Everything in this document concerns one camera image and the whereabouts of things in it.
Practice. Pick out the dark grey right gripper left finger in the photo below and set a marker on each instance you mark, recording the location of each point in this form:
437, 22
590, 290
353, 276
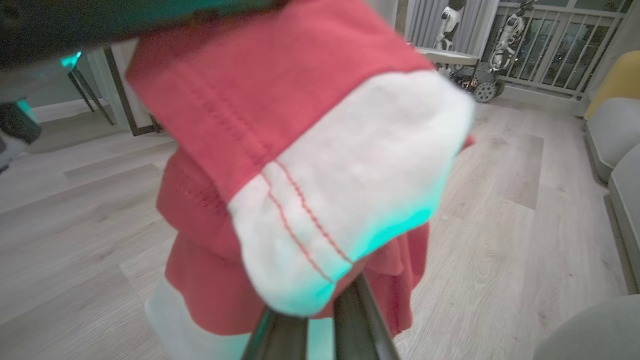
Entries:
280, 340

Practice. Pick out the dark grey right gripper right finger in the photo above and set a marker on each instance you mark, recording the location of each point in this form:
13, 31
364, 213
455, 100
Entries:
358, 325

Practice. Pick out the red and white garment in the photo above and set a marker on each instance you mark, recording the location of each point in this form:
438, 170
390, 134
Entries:
300, 165

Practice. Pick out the grey sofa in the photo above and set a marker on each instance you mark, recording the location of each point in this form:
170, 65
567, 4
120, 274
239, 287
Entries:
607, 200

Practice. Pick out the wooden framed panel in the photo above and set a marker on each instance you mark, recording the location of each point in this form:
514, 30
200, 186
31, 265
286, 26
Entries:
125, 95

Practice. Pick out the white wheeled robot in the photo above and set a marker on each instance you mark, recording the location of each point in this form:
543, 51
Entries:
475, 47

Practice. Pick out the dark metal table leg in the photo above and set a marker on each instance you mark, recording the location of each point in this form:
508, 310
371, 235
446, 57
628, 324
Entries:
90, 95

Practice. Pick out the grey curtain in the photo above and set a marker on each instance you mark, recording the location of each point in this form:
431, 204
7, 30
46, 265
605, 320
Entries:
440, 22

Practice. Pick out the white balcony railing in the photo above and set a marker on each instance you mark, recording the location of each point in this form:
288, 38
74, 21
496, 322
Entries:
555, 50

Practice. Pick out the yellow cushion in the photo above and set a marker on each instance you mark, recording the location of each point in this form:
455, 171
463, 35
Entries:
616, 82

